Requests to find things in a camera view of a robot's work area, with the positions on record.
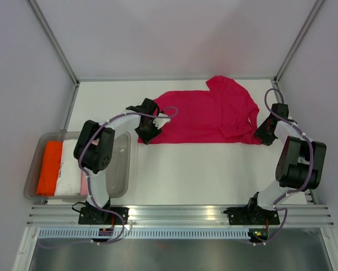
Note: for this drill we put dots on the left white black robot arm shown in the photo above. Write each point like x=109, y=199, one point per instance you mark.
x=94, y=147

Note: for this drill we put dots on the white rolled t shirt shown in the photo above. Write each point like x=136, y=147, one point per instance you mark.
x=69, y=178

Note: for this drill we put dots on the clear plastic bin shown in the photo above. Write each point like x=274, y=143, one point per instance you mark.
x=116, y=174

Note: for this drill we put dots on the pink rolled t shirt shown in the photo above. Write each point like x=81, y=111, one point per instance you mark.
x=83, y=189

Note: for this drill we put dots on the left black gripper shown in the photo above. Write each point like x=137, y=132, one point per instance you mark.
x=147, y=138

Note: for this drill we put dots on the aluminium frame post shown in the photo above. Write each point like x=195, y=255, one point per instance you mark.
x=310, y=19
x=44, y=24

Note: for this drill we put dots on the orange rolled t shirt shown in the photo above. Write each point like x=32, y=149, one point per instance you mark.
x=50, y=169

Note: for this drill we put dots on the white slotted cable duct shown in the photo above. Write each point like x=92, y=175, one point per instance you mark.
x=147, y=233

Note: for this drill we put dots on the aluminium mounting rail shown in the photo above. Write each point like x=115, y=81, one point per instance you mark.
x=299, y=216

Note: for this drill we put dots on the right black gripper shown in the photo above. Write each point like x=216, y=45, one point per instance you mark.
x=267, y=140

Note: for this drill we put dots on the left aluminium frame post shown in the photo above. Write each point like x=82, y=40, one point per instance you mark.
x=44, y=24

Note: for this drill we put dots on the right aluminium frame post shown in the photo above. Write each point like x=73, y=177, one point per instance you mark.
x=310, y=19

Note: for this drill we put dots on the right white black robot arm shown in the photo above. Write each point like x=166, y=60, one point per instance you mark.
x=300, y=164

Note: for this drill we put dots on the magenta t shirt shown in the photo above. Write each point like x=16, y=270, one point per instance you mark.
x=225, y=113

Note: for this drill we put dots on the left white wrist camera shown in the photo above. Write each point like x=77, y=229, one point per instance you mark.
x=160, y=120

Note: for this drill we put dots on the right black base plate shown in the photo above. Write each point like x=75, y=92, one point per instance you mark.
x=256, y=216

